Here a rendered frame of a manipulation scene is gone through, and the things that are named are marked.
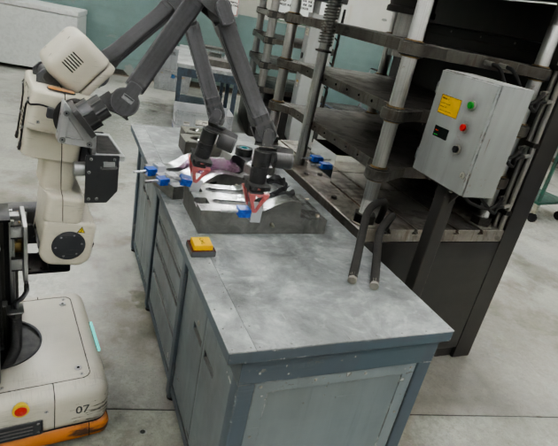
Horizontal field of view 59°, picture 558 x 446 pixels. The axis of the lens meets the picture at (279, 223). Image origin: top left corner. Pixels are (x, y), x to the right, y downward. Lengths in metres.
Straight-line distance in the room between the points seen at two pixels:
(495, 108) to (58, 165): 1.43
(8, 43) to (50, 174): 6.77
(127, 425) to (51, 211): 0.90
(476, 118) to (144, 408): 1.68
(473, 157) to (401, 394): 0.83
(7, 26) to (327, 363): 7.53
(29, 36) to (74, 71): 6.74
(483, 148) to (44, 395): 1.69
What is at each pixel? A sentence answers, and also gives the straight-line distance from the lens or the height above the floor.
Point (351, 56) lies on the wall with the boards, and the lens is 9.32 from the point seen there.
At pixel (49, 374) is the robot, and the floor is 0.28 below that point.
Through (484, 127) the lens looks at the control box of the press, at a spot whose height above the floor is 1.32.
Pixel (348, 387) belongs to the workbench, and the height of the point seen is 0.60.
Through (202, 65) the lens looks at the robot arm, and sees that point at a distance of 1.86.
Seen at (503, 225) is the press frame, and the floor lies 0.81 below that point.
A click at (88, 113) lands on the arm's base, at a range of 1.46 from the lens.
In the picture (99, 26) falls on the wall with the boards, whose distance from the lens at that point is 8.98.
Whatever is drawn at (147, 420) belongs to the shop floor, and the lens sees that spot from 2.16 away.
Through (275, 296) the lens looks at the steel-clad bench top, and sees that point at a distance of 1.46.
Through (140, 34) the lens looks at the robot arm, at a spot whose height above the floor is 1.38.
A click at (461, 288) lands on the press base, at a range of 2.68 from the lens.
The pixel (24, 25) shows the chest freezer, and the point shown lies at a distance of 8.33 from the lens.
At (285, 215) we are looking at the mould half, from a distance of 1.82.
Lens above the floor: 1.57
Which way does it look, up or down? 23 degrees down
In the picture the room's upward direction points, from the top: 12 degrees clockwise
